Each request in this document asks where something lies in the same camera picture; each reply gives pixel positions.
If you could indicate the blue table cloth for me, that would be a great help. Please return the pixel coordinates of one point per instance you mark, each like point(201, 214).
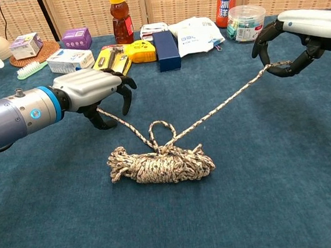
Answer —
point(245, 166)

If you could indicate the white and blue carton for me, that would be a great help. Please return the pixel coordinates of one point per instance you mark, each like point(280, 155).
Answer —
point(70, 61)

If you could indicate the yellow tape measure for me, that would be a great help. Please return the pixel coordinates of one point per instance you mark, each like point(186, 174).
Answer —
point(142, 51)

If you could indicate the mint green brush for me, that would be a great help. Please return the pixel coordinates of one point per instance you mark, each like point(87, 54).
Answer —
point(29, 69)

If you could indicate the dark blue rectangular box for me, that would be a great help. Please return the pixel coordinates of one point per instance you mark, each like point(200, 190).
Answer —
point(166, 50)

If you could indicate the white plastic bag package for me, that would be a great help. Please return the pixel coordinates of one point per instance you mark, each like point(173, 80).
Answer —
point(195, 36)

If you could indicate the red drink can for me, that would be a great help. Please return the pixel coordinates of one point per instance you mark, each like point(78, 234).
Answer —
point(227, 3)

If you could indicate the small white purple box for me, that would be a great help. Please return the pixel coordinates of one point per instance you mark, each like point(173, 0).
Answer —
point(26, 46)

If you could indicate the honey bottle with yellow cap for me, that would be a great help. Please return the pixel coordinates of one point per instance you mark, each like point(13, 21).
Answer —
point(121, 22)

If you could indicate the white striped wipes packet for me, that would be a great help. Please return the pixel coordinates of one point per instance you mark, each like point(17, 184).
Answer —
point(153, 29)

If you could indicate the round woven rattan coaster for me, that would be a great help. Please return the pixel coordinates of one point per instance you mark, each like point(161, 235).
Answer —
point(48, 50)

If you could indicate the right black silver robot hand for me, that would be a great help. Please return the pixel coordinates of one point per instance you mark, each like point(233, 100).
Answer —
point(314, 24)

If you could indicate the blue binder clip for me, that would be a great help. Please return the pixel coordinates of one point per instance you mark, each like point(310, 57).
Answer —
point(218, 47)

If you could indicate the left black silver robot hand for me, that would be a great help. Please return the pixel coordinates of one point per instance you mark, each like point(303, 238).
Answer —
point(88, 84)

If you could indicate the razor on yellow card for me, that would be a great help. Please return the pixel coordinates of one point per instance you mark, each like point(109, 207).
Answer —
point(112, 58)

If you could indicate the clear jar of binder clips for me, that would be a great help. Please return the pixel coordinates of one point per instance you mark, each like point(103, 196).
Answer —
point(245, 25)

